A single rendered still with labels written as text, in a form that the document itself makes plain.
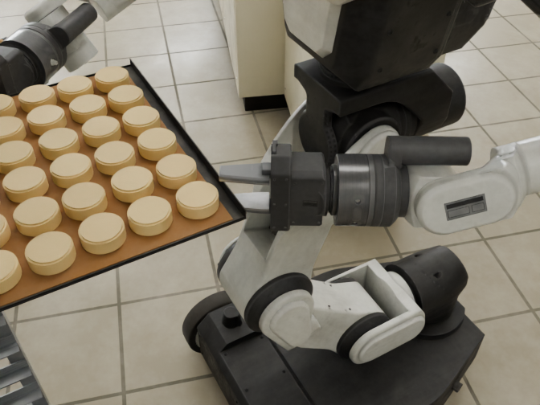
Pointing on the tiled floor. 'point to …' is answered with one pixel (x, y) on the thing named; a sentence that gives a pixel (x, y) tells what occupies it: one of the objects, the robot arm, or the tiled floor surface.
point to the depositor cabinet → (256, 51)
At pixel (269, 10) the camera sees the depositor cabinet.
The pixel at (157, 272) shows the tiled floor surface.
